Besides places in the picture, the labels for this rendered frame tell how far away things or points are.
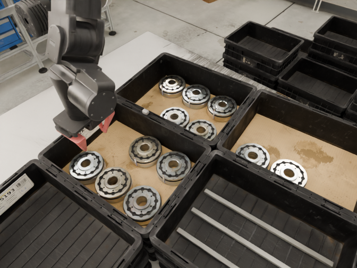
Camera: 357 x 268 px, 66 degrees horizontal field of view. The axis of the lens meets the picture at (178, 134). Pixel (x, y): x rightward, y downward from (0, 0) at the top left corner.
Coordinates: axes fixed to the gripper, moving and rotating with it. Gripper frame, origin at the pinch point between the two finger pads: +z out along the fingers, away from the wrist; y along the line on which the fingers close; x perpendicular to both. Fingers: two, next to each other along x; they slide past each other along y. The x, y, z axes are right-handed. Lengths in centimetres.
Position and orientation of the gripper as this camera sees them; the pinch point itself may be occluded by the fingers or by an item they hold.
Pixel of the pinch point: (93, 138)
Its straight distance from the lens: 65.4
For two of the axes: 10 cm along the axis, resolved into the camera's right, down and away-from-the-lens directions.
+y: 5.7, -6.5, 5.1
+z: 0.1, 6.2, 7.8
